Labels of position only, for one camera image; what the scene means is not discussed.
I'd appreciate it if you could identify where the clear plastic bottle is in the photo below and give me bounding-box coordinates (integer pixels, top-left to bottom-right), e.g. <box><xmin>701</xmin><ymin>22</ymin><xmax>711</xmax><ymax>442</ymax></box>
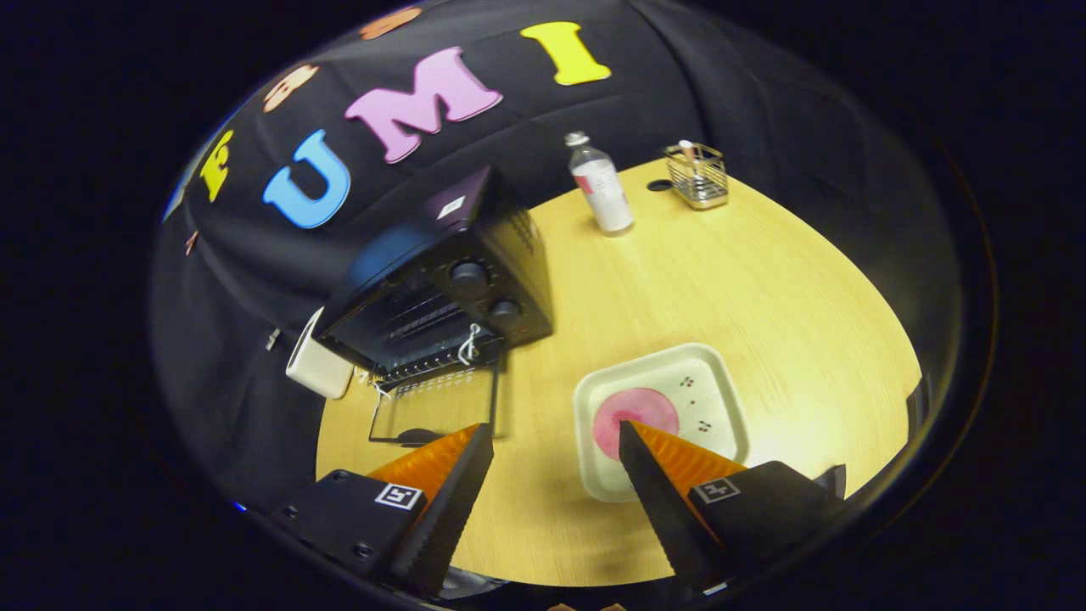
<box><xmin>565</xmin><ymin>131</ymin><xmax>635</xmax><ymax>237</ymax></box>

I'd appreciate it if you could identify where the cream square plate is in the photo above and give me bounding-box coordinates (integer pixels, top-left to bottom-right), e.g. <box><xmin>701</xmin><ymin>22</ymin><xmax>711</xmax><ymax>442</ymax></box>
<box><xmin>573</xmin><ymin>343</ymin><xmax>751</xmax><ymax>503</ymax></box>

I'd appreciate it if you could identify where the black toaster oven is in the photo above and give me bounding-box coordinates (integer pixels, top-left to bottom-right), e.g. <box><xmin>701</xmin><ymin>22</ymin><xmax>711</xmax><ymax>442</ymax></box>
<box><xmin>314</xmin><ymin>164</ymin><xmax>555</xmax><ymax>448</ymax></box>

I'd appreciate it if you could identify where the metal wire basket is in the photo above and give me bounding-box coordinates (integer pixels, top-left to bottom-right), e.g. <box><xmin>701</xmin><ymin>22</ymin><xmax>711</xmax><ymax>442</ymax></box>
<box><xmin>663</xmin><ymin>142</ymin><xmax>731</xmax><ymax>210</ymax></box>

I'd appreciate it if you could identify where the pink round food slice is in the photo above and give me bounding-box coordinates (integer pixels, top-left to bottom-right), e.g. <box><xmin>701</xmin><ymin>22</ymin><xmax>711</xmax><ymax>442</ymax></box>
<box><xmin>592</xmin><ymin>388</ymin><xmax>681</xmax><ymax>462</ymax></box>

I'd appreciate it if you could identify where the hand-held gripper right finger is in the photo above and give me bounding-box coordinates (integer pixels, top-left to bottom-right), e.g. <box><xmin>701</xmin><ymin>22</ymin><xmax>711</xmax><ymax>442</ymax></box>
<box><xmin>618</xmin><ymin>418</ymin><xmax>849</xmax><ymax>593</ymax></box>

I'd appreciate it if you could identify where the white bread toaster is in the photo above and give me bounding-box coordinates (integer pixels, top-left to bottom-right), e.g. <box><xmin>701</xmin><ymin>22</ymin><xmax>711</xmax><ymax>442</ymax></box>
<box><xmin>285</xmin><ymin>307</ymin><xmax>354</xmax><ymax>400</ymax></box>

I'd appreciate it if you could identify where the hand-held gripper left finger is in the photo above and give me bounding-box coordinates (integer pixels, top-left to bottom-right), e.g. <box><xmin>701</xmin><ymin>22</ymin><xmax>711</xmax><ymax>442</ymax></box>
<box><xmin>270</xmin><ymin>422</ymin><xmax>495</xmax><ymax>599</ymax></box>

